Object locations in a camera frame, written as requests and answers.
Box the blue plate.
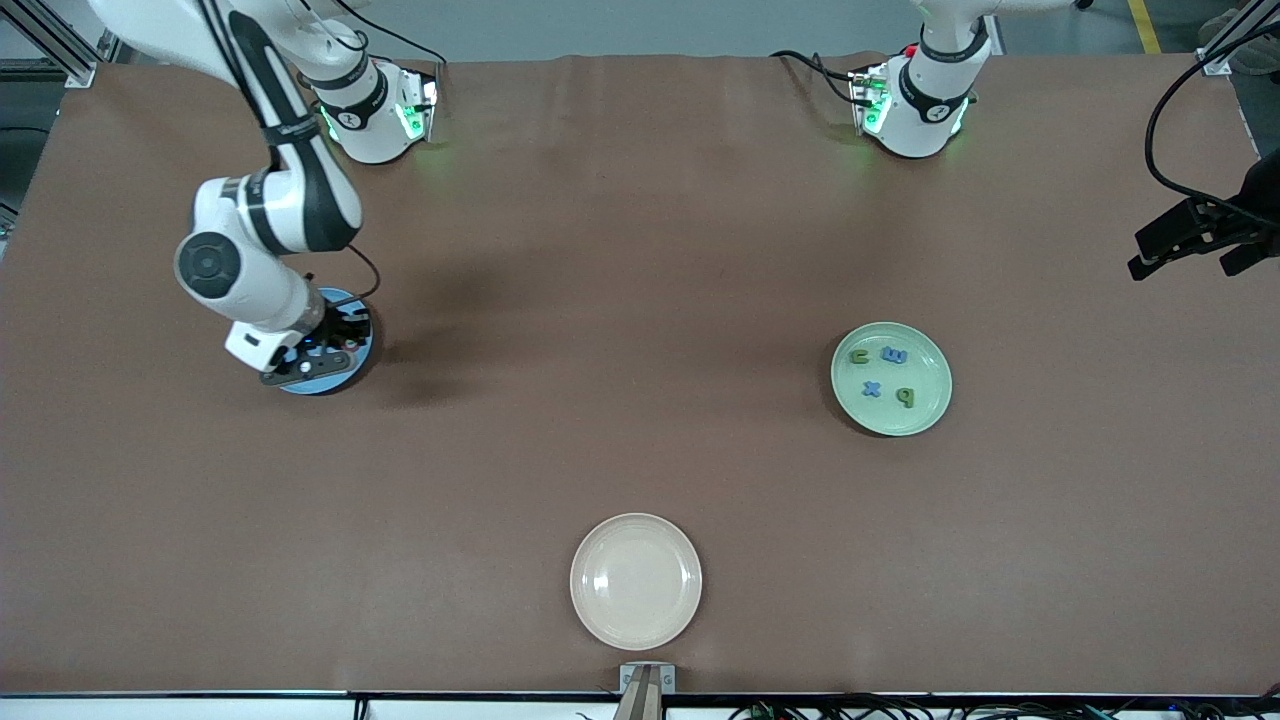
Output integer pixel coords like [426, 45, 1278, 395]
[275, 287, 377, 397]

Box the green plate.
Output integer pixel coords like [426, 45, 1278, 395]
[830, 321, 954, 438]

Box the beige plate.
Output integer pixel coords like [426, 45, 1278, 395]
[569, 512, 704, 652]

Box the brown table mat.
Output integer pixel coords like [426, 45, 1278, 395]
[0, 52, 1280, 697]

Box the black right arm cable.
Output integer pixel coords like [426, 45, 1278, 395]
[200, 0, 383, 313]

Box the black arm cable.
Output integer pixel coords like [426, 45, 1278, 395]
[1144, 40, 1280, 226]
[200, 0, 383, 313]

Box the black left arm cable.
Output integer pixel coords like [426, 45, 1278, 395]
[1144, 40, 1280, 226]

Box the aluminium frame profile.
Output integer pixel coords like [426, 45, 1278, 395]
[0, 0, 99, 89]
[1195, 0, 1280, 77]

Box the black right base cable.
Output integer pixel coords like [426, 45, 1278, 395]
[345, 5, 444, 96]

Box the black base cable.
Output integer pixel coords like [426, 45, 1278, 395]
[345, 5, 444, 96]
[768, 48, 863, 106]

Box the white table edge rail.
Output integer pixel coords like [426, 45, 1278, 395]
[0, 692, 621, 720]

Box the black left base cable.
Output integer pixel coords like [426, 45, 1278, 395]
[768, 48, 863, 106]

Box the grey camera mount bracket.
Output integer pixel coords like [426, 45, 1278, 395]
[619, 662, 677, 695]

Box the tan camera post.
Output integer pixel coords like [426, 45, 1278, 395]
[612, 668, 669, 720]

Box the black cable bundle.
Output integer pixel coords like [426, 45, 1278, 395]
[730, 693, 1280, 720]

